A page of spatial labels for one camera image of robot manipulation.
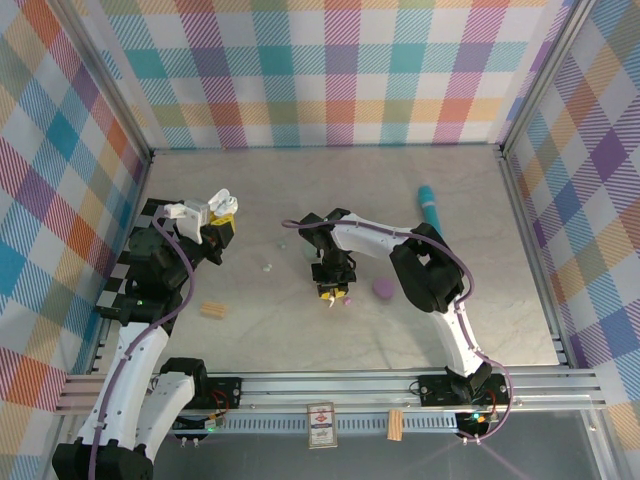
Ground white earbud charging case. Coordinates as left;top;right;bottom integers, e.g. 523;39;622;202
206;188;239;215

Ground purple earbud charging case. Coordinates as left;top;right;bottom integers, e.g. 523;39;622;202
371;277;397;302

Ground black white checkerboard plate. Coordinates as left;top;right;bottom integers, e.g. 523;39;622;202
94;198;174;321

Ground teal marker pen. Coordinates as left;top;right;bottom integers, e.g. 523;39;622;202
417;185;445;236

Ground playing card box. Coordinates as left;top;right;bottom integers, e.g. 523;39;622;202
306;401;337;450

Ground small circuit board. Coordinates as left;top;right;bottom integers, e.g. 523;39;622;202
172;412;226;432
457;409;501;432

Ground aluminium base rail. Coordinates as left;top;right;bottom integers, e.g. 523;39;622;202
54;370;607;417

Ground perforated metal cable tray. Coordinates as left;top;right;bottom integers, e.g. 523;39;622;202
172;413;464;435

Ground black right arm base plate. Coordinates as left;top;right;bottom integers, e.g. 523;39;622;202
417;374;512;407

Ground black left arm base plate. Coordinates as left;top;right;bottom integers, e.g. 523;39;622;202
202;377;245;410

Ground aluminium corner post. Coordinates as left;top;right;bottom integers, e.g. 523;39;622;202
497;0;601;161
47;0;155;164

